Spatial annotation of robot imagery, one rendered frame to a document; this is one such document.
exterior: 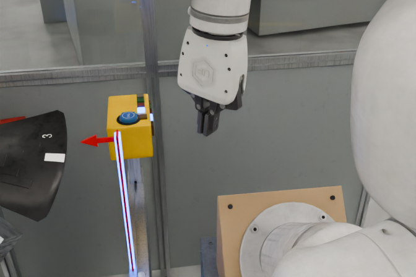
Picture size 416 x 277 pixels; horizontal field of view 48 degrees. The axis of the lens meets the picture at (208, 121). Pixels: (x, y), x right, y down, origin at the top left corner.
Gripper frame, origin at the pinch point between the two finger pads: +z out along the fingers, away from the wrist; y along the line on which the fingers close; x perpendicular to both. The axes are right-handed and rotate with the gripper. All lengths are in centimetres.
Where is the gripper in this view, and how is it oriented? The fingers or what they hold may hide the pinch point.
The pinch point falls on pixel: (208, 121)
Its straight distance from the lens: 75.7
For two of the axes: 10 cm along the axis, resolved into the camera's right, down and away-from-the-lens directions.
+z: -0.9, 8.7, 4.8
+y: 8.2, 3.4, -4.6
